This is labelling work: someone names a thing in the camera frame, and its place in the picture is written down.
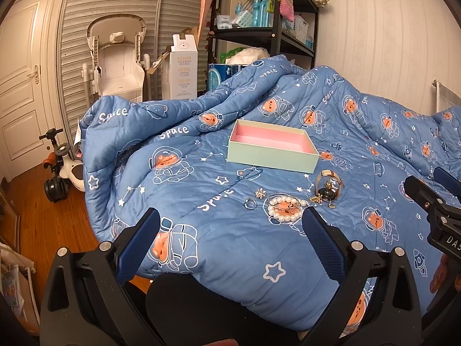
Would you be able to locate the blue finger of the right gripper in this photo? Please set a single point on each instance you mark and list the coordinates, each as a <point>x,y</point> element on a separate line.
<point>448,181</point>
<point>420,193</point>

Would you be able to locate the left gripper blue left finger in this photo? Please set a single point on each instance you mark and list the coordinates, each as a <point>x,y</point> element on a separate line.
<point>133,244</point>

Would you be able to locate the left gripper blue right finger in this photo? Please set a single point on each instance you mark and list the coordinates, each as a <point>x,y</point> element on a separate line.
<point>326,242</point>

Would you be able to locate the rose gold wrist watch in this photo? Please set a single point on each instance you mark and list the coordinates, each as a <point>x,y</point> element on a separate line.
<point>328,186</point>

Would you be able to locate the silver snowflake brooch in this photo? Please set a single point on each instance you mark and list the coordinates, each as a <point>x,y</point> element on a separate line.
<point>260,193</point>

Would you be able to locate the kids ride-on scooter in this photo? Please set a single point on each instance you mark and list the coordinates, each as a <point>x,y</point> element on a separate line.
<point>65,170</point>

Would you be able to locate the blue space bear quilt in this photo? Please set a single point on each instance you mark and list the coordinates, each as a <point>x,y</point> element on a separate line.
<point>171,156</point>

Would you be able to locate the mint box pink interior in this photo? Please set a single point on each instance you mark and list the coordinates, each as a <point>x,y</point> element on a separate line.
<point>272,146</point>

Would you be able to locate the white baby high chair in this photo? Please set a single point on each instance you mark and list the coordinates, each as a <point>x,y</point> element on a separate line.
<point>118,67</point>

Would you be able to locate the white tall cardboard box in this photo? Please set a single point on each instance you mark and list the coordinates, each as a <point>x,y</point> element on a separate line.
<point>179,69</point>

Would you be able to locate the blue tissue pack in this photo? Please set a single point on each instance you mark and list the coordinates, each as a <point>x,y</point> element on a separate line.
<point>218,73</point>

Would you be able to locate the white plastic bag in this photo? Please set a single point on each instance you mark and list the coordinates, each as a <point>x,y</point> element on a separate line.
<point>247,56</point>

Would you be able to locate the blue detergent bottles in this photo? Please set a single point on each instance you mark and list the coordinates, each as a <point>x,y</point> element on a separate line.
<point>260,15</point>

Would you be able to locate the white panel door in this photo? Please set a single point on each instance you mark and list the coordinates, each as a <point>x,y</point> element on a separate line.
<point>23,118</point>

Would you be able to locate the black metal shelf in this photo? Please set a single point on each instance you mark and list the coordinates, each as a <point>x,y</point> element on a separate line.
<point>279,26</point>

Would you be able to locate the white louvered closet door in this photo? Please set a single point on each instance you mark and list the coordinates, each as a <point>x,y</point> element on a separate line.
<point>163,19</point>

